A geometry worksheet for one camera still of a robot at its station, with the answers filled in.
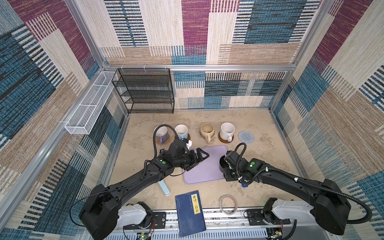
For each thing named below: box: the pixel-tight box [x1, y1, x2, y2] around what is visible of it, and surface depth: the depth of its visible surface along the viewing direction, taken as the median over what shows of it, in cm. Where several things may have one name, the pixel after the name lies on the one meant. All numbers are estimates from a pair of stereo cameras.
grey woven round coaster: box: [238, 130, 255, 144], surface depth 107 cm
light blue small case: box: [158, 179, 171, 197], surface depth 81 cm
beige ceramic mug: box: [200, 122, 215, 144], surface depth 101 cm
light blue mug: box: [174, 124, 188, 140], surface depth 98 cm
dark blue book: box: [175, 190, 207, 237], surface depth 76 cm
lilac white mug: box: [153, 125, 169, 144], surface depth 98 cm
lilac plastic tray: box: [183, 145, 229, 185], surface depth 89 cm
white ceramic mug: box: [220, 122, 236, 143], surface depth 101 cm
